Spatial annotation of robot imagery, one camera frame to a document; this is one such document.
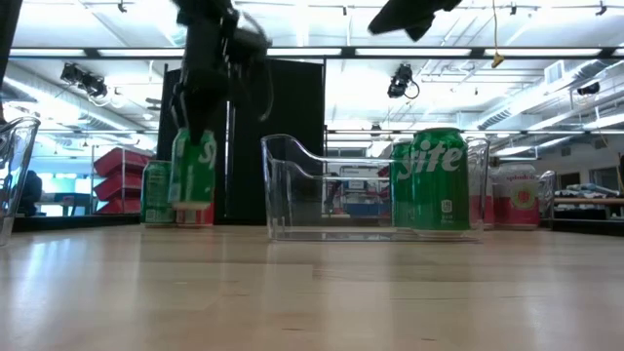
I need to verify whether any red storage bin shelf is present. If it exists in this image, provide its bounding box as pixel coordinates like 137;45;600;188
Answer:
90;145;160;216

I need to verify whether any red soda can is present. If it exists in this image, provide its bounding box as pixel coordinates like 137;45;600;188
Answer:
174;202;215;228

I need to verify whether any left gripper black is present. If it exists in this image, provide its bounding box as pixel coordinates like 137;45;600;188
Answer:
179;21;273;146

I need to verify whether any green Sprite can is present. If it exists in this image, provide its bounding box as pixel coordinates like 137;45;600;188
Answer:
139;159;176;226
389;139;415;230
168;127;218;212
409;127;472;233

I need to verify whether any yellow hanging cord plug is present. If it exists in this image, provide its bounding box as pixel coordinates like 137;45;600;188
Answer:
489;0;507;69

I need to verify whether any silver ceiling air duct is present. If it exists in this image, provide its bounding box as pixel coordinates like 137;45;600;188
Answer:
0;62;147;133
477;60;624;133

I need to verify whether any black hanging camera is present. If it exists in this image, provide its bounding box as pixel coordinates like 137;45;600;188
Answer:
387;62;421;100

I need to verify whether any black ceiling spotlight bar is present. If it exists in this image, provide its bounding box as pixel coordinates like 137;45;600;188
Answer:
59;61;109;99

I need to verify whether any black aluminium table frame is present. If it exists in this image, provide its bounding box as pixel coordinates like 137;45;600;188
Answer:
12;213;624;238

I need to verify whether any wooden background table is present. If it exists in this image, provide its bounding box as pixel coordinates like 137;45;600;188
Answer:
553;194;624;220

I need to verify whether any person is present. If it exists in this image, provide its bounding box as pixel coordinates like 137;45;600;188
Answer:
14;169;44;217

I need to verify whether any black overhead crossbar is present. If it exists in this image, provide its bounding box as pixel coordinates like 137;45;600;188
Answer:
0;47;624;60

